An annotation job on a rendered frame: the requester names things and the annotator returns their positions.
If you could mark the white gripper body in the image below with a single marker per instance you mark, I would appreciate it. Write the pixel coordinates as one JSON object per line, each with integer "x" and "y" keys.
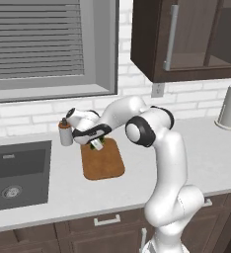
{"x": 97, "y": 144}

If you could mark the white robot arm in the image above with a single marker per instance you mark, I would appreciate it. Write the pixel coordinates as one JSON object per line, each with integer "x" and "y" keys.
{"x": 168, "y": 164}

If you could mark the brown wooden cutting board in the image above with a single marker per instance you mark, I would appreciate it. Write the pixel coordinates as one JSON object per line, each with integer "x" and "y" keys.
{"x": 102, "y": 163}

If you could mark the white bottle with brown cap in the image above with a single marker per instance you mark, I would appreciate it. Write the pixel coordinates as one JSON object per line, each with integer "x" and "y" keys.
{"x": 66, "y": 136}

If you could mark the dark brown drawer front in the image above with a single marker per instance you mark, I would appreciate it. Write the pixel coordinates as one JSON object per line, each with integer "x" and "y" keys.
{"x": 221, "y": 201}
{"x": 74, "y": 224}
{"x": 22, "y": 235}

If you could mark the dark grey sink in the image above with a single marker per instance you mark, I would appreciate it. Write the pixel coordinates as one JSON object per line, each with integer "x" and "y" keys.
{"x": 18, "y": 174}

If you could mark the dark brown base cupboard door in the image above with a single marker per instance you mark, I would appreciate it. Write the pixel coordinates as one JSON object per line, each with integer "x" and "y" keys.
{"x": 104, "y": 242}

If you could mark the grey window with blinds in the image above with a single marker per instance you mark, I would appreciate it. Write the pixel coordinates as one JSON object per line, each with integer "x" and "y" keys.
{"x": 38, "y": 42}

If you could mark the grey wall socket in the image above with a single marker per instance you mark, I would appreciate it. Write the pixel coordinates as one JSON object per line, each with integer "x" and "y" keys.
{"x": 157, "y": 90}

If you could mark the dark brown wall cupboard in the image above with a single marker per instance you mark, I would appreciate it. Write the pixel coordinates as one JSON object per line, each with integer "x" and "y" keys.
{"x": 143, "y": 36}

